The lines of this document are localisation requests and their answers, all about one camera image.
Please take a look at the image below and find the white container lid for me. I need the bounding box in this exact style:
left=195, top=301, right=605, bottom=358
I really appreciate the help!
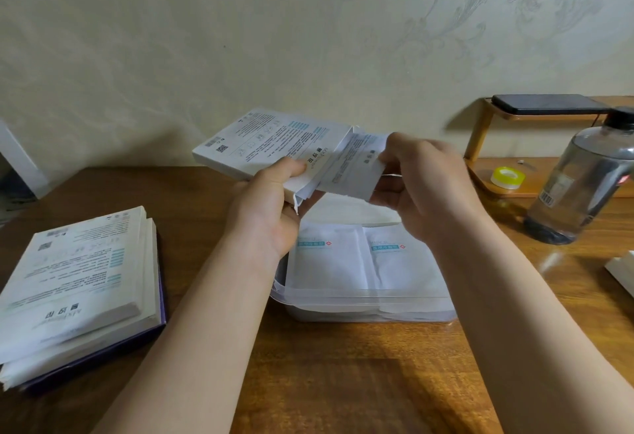
left=306, top=193, right=402, bottom=227

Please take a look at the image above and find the white bookshelf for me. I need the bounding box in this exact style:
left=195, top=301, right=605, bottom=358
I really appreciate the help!
left=0, top=119, right=50, bottom=200

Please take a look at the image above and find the person's right forearm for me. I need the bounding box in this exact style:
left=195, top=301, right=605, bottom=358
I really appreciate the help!
left=431, top=220, right=634, bottom=434

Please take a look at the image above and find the white box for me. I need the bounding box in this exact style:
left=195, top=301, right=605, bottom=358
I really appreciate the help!
left=605, top=250, right=634, bottom=299

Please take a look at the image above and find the small wooden desk shelf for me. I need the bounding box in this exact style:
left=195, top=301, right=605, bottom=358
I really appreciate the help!
left=465, top=97, right=634, bottom=200

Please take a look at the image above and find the clear plastic container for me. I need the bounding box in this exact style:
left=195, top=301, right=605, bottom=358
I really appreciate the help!
left=269, top=220, right=458, bottom=323

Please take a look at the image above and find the dark blue bundle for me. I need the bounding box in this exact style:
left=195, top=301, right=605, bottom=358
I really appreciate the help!
left=0, top=169, right=36, bottom=202

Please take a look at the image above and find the person's right hand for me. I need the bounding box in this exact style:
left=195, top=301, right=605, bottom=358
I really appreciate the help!
left=369, top=131, right=489, bottom=247

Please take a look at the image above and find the black smartphone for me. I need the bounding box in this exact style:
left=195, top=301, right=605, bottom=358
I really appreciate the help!
left=491, top=93, right=610, bottom=115

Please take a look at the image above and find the person's left hand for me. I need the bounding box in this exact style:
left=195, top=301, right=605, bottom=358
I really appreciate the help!
left=225, top=157, right=326, bottom=264

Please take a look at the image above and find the person's left forearm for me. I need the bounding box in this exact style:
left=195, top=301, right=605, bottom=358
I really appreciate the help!
left=94, top=245, right=286, bottom=434

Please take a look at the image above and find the clear bottle with black cap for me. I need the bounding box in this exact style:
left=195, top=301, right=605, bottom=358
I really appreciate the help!
left=524, top=107, right=634, bottom=247

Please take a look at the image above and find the yellow tape roll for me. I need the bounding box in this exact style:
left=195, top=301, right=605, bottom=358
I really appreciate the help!
left=490, top=166, right=521, bottom=188

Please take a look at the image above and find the stack of white boxes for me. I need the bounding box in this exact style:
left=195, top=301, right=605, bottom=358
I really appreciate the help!
left=0, top=206, right=167, bottom=392
left=192, top=107, right=367, bottom=216

